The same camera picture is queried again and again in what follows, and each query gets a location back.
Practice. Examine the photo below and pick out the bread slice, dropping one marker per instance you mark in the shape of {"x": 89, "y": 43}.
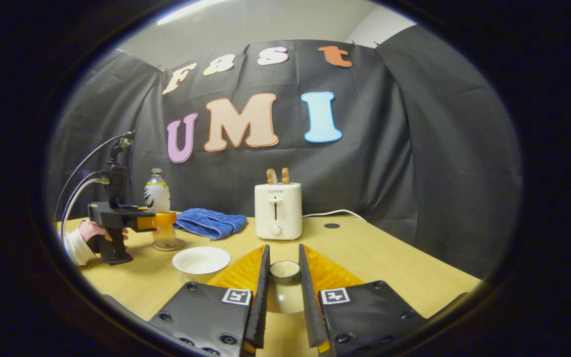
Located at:
{"x": 271, "y": 176}
{"x": 285, "y": 175}

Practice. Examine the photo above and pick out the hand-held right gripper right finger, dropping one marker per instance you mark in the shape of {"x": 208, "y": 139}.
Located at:
{"x": 308, "y": 307}

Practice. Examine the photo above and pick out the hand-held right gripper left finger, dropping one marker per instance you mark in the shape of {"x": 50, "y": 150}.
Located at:
{"x": 260, "y": 307}

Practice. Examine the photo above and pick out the clear plastic water bottle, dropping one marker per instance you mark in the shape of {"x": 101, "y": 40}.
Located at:
{"x": 157, "y": 196}

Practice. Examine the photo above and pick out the round cork coaster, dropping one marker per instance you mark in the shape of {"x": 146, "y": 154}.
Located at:
{"x": 179, "y": 244}

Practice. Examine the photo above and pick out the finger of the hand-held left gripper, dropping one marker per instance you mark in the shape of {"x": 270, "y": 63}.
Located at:
{"x": 156, "y": 221}

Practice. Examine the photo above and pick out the blue folded towel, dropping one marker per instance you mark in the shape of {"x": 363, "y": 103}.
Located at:
{"x": 211, "y": 223}

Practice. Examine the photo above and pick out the white toaster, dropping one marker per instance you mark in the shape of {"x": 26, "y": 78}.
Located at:
{"x": 278, "y": 210}

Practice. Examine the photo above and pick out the black table grommet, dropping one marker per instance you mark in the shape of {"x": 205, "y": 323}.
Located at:
{"x": 331, "y": 225}

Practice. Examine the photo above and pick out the black backdrop cloth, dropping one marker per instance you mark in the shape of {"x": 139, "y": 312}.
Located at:
{"x": 414, "y": 148}

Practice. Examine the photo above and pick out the white teacup lid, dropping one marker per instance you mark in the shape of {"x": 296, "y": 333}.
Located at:
{"x": 285, "y": 295}

